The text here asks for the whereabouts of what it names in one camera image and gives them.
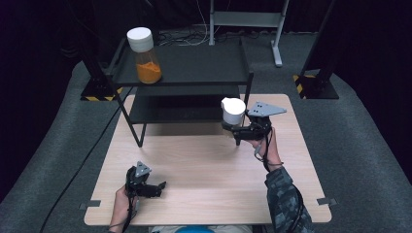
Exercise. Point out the grey tape tab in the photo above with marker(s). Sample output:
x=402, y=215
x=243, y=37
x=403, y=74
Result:
x=326, y=201
x=90, y=205

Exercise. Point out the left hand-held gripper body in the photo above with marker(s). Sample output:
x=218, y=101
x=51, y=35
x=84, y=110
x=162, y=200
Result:
x=139, y=181

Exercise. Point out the grey metal stand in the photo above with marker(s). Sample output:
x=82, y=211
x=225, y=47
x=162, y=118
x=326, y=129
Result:
x=246, y=19

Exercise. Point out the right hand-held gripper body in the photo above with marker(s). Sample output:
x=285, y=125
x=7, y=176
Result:
x=259, y=126

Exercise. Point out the blue round item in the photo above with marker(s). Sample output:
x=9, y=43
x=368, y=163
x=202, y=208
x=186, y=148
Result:
x=194, y=230

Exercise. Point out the black two-tier metal shelf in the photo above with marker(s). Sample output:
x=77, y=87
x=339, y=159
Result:
x=200, y=64

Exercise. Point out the person's right hand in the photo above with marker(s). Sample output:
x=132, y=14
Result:
x=272, y=150

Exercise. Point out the orange powder jar round lid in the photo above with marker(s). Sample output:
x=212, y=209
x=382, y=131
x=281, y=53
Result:
x=147, y=68

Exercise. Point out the brown powder jar flip lid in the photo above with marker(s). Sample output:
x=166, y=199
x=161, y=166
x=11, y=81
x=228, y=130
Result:
x=233, y=110

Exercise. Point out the person's left hand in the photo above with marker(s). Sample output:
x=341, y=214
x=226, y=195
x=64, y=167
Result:
x=120, y=205

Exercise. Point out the black stand with striped base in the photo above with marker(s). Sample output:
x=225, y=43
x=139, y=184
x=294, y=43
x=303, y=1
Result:
x=97, y=89
x=319, y=87

